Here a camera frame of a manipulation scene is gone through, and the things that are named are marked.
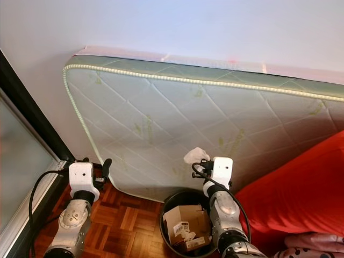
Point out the white tissue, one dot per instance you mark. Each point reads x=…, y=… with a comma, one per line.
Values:
x=196, y=155

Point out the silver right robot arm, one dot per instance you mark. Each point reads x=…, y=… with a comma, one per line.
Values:
x=228, y=220

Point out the white green quilted mattress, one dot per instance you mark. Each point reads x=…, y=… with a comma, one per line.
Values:
x=193, y=118

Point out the brown cardboard box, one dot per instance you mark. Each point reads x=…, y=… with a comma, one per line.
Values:
x=183, y=224

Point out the black framed frosted glass door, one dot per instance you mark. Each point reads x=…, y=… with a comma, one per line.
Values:
x=21, y=172

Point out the large red sofa cushion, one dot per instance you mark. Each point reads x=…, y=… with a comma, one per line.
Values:
x=295, y=193

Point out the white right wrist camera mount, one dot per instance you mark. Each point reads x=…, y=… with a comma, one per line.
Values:
x=222, y=170

